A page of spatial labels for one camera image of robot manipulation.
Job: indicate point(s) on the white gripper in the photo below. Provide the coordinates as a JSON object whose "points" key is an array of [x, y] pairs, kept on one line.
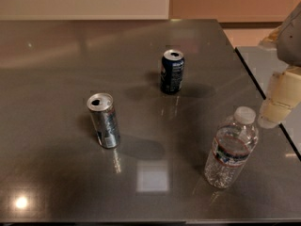
{"points": [[291, 40]]}

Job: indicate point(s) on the silver slim can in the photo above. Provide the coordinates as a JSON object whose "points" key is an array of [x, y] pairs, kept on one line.
{"points": [[104, 119]]}

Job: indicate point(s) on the blue pepsi can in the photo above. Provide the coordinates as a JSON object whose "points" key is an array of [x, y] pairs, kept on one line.
{"points": [[172, 71]]}

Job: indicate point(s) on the clear plastic water bottle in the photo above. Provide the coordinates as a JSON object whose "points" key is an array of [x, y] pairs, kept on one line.
{"points": [[234, 141]]}

